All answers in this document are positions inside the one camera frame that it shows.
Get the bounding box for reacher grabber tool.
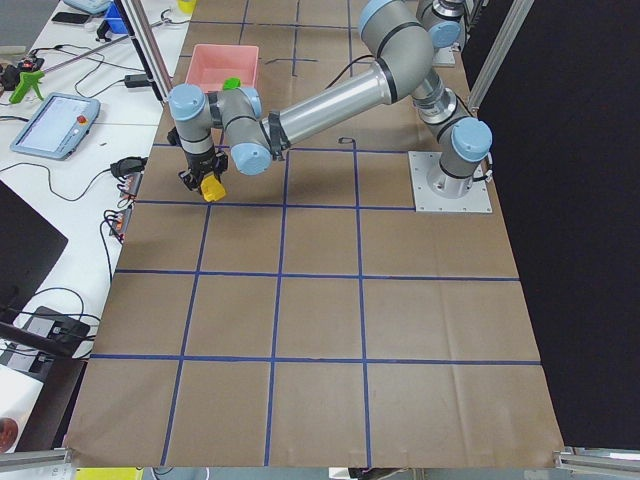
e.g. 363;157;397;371
9;36;129;104

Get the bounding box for aluminium frame post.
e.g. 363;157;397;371
116;0;172;103

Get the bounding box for yellow toy block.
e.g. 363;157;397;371
200;174;227;202

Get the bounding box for teach pendant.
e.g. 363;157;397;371
10;92;101;160

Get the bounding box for green toy block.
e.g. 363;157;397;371
222;77;242;90

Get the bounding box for blue storage bin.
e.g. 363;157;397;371
104;1;129;35

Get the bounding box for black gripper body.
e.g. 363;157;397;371
185;149;225;183

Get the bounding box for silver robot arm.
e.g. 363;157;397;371
416;0;469;50
168;1;493;202

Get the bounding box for black monitor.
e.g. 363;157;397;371
0;182;68;323

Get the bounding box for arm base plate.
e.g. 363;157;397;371
433;44;456;67
408;151;493;214

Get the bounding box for black power adapter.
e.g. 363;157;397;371
123;74;151;89

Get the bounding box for pink plastic box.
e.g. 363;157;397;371
185;44;259;92

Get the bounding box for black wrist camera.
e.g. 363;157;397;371
167;127;182;148

